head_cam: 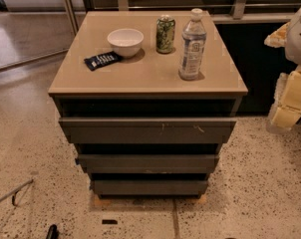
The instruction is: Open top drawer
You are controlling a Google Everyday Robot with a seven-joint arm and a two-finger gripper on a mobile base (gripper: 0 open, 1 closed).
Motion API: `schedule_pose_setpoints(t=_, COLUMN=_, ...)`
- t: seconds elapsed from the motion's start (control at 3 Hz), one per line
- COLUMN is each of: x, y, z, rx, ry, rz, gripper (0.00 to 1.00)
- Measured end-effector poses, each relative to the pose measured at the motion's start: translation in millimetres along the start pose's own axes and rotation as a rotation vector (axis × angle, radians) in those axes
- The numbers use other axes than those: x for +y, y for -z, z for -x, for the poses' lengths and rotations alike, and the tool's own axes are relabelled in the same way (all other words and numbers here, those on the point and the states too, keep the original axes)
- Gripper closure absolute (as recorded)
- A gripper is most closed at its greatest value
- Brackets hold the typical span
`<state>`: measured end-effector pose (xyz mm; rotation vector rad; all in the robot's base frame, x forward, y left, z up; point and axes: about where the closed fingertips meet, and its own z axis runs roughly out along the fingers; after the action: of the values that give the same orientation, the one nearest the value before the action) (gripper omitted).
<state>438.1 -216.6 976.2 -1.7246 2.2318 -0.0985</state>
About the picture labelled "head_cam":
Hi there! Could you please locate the grey bottom drawer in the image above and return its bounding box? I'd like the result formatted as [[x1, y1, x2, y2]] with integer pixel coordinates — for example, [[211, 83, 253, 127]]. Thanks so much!
[[92, 180, 207, 196]]

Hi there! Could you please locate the grey top drawer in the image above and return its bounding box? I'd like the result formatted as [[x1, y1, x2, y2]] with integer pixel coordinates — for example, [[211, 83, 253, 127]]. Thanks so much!
[[59, 118, 236, 144]]

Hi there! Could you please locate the dark blue snack packet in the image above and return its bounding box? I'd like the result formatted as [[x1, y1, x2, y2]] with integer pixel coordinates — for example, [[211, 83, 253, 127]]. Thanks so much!
[[84, 51, 123, 71]]

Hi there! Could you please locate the grey drawer cabinet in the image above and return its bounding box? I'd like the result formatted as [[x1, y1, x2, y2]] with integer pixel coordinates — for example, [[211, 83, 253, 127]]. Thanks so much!
[[49, 11, 247, 185]]

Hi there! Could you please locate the white ceramic bowl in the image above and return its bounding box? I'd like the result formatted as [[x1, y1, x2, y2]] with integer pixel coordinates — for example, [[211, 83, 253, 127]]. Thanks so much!
[[107, 28, 144, 58]]

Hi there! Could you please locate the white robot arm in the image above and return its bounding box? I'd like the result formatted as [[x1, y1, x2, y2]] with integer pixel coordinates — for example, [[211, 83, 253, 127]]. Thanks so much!
[[264, 7, 301, 133]]

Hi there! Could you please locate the clear plastic water bottle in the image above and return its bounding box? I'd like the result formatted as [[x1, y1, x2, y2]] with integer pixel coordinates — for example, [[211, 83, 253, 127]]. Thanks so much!
[[178, 8, 206, 81]]

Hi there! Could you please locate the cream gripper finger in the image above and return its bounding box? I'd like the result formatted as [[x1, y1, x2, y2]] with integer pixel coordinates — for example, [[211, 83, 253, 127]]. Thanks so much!
[[264, 22, 289, 48], [270, 66, 301, 129]]

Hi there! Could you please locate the green drink can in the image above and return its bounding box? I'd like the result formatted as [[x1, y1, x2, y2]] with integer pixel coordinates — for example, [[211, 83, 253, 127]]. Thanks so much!
[[156, 15, 175, 54]]

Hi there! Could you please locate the black object on floor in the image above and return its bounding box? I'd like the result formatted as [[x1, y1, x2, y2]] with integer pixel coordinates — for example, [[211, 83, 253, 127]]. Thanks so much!
[[46, 224, 58, 239]]

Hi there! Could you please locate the metal rod on floor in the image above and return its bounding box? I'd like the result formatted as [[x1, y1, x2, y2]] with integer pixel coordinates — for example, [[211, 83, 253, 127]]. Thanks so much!
[[0, 179, 34, 206]]

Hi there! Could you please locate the grey middle drawer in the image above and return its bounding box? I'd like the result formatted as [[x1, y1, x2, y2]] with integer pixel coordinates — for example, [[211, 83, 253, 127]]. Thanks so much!
[[77, 154, 219, 174]]

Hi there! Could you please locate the grey drawer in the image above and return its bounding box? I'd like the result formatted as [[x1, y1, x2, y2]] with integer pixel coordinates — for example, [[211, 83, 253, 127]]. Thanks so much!
[[92, 180, 207, 196], [59, 118, 236, 144], [77, 154, 219, 174]]

